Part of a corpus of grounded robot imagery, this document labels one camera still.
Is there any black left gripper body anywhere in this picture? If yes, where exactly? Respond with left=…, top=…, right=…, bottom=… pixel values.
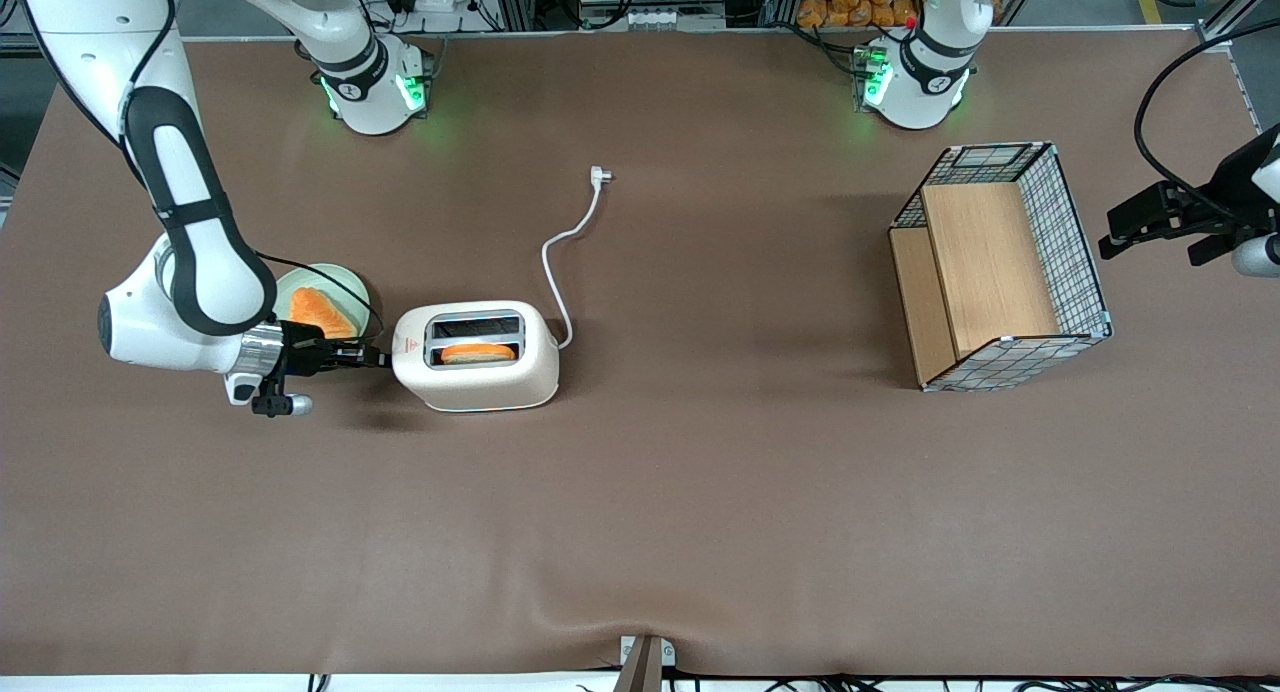
left=1190, top=127, right=1276, bottom=265

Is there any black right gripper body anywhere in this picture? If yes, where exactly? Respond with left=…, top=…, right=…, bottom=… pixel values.
left=264, top=322, right=342, bottom=379

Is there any white two-slot toaster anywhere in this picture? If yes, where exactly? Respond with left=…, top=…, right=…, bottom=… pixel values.
left=390, top=300, right=561, bottom=413

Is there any triangular orange pastry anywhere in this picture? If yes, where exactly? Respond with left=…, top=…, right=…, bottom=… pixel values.
left=289, top=287, right=359, bottom=341

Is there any pale green round plate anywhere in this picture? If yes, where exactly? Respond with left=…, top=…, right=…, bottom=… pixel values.
left=274, top=263, right=373, bottom=345

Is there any pile of orange bread rolls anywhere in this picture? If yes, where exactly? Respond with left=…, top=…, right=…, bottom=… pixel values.
left=797, top=0, right=921, bottom=29

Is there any brown table mat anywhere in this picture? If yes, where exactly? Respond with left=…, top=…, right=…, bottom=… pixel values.
left=0, top=29, right=1280, bottom=678

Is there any grey control unit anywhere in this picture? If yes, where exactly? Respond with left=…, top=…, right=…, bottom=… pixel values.
left=578, top=0, right=733, bottom=31

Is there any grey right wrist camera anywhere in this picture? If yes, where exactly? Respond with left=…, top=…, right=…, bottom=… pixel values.
left=225, top=370, right=314, bottom=419

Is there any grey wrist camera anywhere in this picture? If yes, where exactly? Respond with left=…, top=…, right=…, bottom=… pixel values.
left=225, top=370, right=314, bottom=419
left=1230, top=232, right=1280, bottom=278

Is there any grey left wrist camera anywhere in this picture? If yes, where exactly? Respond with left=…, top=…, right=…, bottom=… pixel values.
left=1230, top=232, right=1280, bottom=278

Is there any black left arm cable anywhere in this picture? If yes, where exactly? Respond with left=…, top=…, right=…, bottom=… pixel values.
left=1133, top=17, right=1280, bottom=225

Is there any wire basket with wooden panels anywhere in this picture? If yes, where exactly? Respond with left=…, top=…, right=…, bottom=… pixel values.
left=888, top=142, right=1113, bottom=393

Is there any white toaster power cord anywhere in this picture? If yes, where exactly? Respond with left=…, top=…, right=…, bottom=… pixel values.
left=541, top=166, right=614, bottom=351

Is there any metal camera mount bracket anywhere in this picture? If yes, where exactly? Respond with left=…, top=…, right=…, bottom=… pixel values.
left=617, top=634, right=677, bottom=692

